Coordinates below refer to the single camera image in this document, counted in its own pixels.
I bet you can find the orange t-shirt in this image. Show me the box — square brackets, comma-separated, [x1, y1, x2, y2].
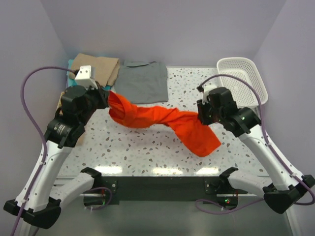
[108, 91, 221, 157]

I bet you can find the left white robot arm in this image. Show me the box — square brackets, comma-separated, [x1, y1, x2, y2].
[3, 86, 110, 229]

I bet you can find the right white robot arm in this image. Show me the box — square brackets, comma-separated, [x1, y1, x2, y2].
[197, 85, 315, 214]

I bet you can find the wooden compartment tray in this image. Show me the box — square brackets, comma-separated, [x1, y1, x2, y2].
[56, 91, 86, 146]

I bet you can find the teal folded t-shirt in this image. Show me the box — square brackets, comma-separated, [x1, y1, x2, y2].
[66, 59, 112, 91]

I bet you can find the beige folded t-shirt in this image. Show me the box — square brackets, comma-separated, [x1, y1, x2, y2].
[71, 53, 120, 87]

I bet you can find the white plastic basket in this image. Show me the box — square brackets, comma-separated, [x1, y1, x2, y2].
[217, 57, 268, 108]

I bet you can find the grey folded t-shirt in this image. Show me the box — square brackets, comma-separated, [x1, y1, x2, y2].
[114, 60, 168, 104]

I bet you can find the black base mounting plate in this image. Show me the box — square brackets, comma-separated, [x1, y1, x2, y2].
[73, 176, 248, 206]

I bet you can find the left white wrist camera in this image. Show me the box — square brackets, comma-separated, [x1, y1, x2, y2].
[74, 65, 97, 89]

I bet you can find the aluminium rail frame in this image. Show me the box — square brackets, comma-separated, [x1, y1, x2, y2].
[19, 172, 301, 236]

